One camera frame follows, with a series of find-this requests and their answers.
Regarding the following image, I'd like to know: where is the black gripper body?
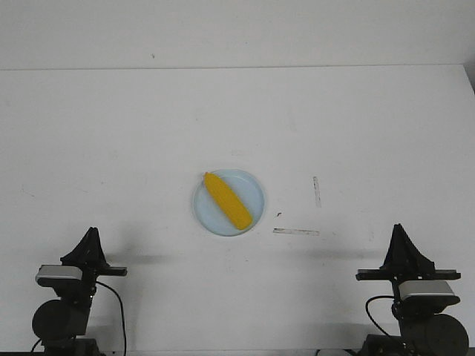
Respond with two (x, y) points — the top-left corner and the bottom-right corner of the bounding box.
(55, 266), (128, 300)
(356, 269), (461, 315)

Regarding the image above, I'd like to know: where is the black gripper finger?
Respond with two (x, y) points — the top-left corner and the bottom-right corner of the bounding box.
(60, 227), (110, 268)
(380, 224), (434, 270)

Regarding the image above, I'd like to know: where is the yellow corn cob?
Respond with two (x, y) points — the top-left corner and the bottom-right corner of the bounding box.
(203, 172), (253, 231)

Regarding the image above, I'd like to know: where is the light blue round plate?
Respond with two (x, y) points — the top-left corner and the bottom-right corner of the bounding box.
(191, 169), (266, 238)

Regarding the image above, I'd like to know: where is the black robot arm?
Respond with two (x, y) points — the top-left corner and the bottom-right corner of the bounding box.
(32, 227), (128, 355)
(355, 224), (469, 355)

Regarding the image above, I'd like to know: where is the clear tape strip vertical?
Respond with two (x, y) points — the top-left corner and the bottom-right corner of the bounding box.
(312, 177), (321, 208)

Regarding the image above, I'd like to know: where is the clear tape strip horizontal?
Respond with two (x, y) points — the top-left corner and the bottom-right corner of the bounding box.
(272, 228), (320, 237)

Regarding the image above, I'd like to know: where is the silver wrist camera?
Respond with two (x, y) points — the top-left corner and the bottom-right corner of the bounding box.
(399, 280), (460, 307)
(35, 265), (82, 287)

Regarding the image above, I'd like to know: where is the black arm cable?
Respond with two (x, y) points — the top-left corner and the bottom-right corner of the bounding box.
(365, 295), (400, 340)
(30, 281), (128, 353)

